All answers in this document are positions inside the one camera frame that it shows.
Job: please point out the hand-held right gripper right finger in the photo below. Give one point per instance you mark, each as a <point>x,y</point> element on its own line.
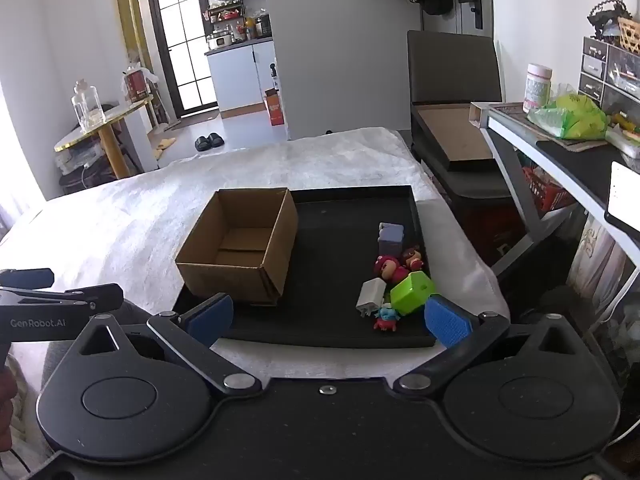
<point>445,325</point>

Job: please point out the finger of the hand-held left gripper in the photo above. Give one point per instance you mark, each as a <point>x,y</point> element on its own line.
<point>27,278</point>
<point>100,296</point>

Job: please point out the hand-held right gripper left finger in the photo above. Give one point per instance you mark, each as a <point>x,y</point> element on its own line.
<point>210,317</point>

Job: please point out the brown cardboard box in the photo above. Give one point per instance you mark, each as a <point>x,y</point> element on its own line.
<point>225,280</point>

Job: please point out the green cube toy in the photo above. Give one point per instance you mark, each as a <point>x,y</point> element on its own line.
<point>410,295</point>

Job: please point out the blue and red figurine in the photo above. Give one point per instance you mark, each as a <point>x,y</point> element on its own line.
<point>386,317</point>

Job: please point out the brown figurine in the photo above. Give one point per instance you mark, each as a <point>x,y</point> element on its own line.
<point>413,258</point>

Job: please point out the red bear figurine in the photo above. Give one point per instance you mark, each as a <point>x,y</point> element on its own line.
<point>390,269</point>

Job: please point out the white charger plug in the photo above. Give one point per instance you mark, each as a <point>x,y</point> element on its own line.
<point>371,294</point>

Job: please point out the purple block toy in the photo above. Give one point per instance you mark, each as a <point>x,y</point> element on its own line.
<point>391,242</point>

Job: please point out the yellow slipper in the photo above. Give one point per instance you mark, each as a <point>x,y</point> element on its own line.
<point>167,143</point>
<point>161,153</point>

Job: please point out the red plastic basket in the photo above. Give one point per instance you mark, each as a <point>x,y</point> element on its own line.
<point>547,190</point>

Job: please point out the black slipper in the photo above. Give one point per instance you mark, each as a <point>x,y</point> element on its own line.
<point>215,139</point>
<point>202,143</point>

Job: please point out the round gold side table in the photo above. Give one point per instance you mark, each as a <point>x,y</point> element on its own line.
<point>112,119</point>

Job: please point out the clear glass bottle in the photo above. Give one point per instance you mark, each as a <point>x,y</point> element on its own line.
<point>89,107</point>

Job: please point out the large black framed tray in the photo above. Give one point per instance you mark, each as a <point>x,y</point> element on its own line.
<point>452,132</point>

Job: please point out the red canister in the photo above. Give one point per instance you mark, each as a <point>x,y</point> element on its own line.
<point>136,87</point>

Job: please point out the orange cardboard box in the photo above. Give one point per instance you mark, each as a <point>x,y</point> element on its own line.
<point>275,107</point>

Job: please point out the white tablet device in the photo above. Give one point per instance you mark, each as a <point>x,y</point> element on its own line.
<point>625,195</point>

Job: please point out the white kitchen cabinet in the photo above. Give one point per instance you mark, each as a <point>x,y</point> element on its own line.
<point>235,77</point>

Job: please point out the green plastic bag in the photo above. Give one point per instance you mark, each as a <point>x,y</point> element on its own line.
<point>575,117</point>

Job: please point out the black spray bottle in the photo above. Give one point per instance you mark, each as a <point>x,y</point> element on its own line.
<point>273,76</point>

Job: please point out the pink lidded jar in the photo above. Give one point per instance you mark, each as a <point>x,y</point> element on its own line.
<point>537,87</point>

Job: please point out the black chair with board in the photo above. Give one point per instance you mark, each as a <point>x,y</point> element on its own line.
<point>450,65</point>

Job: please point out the black framed glass door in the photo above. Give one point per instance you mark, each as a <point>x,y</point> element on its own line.
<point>182,45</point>

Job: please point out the silver rice cooker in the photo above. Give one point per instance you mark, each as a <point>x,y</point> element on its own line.
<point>220,41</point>

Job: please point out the grey drawer organizer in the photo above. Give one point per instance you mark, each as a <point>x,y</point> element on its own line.
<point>607,75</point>

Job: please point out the wicker basket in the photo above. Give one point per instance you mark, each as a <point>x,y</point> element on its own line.
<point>630,35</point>

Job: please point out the white frame desk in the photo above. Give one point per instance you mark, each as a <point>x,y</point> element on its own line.
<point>575,157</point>

